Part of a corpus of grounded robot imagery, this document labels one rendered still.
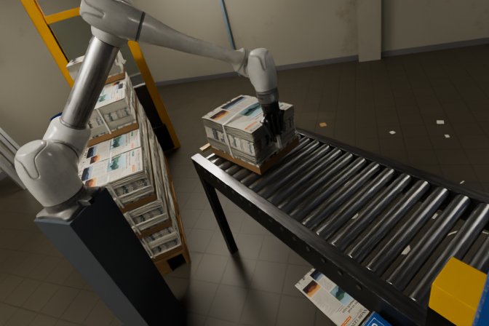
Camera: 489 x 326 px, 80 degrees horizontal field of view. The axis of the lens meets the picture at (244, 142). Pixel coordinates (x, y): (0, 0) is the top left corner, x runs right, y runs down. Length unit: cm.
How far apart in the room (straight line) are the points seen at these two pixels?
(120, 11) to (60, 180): 62
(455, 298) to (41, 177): 116
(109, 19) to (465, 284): 103
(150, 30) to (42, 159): 58
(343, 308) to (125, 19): 166
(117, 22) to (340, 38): 409
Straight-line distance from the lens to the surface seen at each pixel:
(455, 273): 45
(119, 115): 218
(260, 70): 114
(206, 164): 155
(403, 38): 492
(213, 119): 144
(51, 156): 123
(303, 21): 483
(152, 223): 192
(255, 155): 129
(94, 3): 108
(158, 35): 107
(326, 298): 187
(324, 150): 146
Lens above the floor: 163
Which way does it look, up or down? 31 degrees down
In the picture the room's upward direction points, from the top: 16 degrees counter-clockwise
